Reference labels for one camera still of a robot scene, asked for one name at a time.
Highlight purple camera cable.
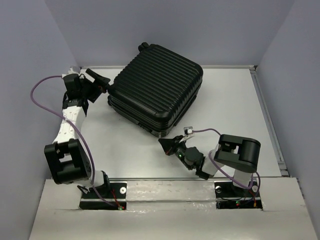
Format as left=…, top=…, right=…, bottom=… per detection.
left=192, top=128, right=262, bottom=198
left=30, top=74, right=123, bottom=208

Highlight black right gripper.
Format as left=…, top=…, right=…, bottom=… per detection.
left=158, top=135, right=193, bottom=171

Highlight black hard-shell suitcase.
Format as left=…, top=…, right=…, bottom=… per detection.
left=107, top=42, right=204, bottom=138

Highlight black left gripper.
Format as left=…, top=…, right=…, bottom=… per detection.
left=80, top=68, right=110, bottom=102

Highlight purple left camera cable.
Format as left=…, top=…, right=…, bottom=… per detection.
left=30, top=74, right=123, bottom=208

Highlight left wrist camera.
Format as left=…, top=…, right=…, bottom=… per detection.
left=61, top=66, right=81, bottom=79

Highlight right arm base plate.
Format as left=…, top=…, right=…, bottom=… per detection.
left=214, top=181, right=263, bottom=210

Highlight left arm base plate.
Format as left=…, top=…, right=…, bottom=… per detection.
left=77, top=181, right=128, bottom=211

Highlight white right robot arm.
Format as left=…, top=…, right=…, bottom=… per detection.
left=158, top=129, right=261, bottom=196

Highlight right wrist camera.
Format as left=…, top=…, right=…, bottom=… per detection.
left=183, top=126, right=195, bottom=138

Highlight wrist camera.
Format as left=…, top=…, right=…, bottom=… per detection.
left=183, top=126, right=195, bottom=138
left=61, top=66, right=81, bottom=79

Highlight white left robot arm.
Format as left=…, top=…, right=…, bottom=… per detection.
left=44, top=69, right=111, bottom=198

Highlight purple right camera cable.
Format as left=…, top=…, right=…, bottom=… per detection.
left=192, top=128, right=262, bottom=198

